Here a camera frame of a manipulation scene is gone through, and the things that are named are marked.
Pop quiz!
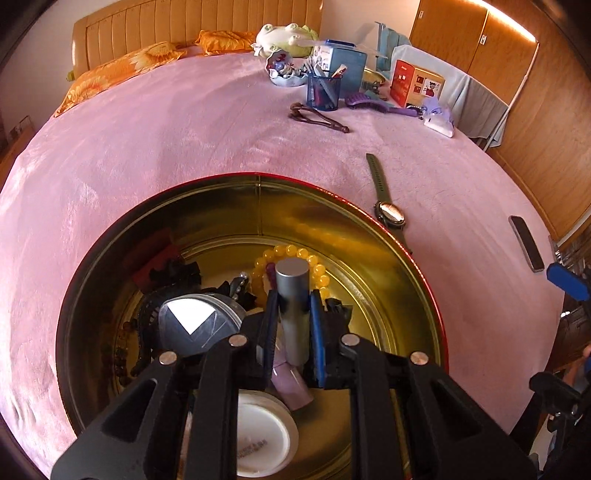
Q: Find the dark red bead bracelet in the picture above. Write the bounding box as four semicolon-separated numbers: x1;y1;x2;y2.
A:
113;318;139;386

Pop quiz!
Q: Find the wooden nightstand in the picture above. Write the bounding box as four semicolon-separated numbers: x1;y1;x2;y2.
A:
0;115;35;158

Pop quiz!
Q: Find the purple hairbrush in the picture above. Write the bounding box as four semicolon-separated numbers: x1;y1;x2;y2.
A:
345;91;419;117

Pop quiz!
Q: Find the large orange floral pillow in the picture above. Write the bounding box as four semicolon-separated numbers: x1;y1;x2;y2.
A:
54;41;188;118

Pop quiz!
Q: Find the lilac cylinder bottle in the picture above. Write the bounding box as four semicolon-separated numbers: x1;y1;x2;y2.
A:
272;351;311;412

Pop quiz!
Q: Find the orange cartoon print box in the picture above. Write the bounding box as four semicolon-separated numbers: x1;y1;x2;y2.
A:
390;59;446;108

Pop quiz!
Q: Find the blue cardboard box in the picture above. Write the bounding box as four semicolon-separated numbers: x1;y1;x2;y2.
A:
318;39;369;100

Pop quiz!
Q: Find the blue mesh pen holder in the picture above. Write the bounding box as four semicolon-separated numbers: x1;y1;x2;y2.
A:
305;71;343;112

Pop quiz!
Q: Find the pink blanket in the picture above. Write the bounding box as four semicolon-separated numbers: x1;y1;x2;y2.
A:
0;48;566;480

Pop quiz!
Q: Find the wooden wardrobe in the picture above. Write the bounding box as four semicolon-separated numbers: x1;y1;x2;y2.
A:
409;0;591;241

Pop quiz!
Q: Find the black fabric hair clip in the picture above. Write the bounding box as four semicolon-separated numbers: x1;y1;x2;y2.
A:
325;298;355;333

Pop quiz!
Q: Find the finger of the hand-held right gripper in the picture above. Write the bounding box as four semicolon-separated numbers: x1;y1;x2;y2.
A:
546;262;591;301
529;371;583;416

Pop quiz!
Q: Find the tan padded headboard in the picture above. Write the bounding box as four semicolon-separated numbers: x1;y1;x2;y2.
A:
71;0;324;81

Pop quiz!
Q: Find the dark green wristwatch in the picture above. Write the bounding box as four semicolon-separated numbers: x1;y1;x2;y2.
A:
366;154;413;252

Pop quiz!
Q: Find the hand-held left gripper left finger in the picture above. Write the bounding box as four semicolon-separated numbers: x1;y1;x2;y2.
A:
51;290;281;480

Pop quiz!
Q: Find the green frog plush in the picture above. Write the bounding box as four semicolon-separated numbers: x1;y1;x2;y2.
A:
252;23;320;58

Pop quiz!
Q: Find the large black smartphone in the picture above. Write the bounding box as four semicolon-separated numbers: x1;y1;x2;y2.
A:
509;215;546;273

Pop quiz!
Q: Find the purple ceramic figurine dish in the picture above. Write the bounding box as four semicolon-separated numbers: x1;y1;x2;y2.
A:
265;50;309;87

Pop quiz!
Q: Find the red round tin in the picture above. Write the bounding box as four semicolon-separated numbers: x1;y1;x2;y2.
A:
55;172;448;480

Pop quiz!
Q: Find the teal cloth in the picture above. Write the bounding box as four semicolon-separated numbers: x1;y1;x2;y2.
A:
375;21;411;61

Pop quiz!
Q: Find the grey metallic tube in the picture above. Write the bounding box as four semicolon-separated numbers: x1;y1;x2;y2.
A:
276;258;311;366

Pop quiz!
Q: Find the small orange floral pillow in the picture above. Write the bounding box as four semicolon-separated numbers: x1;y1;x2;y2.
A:
194;30;259;56

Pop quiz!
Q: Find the black pearl bow hair clip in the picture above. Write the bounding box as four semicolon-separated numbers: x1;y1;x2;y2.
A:
217;272;259;310

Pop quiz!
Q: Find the yellow bead bracelet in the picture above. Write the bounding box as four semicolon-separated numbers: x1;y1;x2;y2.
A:
252;244;332;308

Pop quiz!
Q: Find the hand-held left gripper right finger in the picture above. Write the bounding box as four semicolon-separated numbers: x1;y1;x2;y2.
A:
308;290;540;480

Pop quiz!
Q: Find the grey towel on chair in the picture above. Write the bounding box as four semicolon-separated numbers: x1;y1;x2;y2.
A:
392;44;511;148

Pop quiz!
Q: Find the round grey compact mirror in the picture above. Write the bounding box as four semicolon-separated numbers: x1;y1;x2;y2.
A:
158;295;247;356

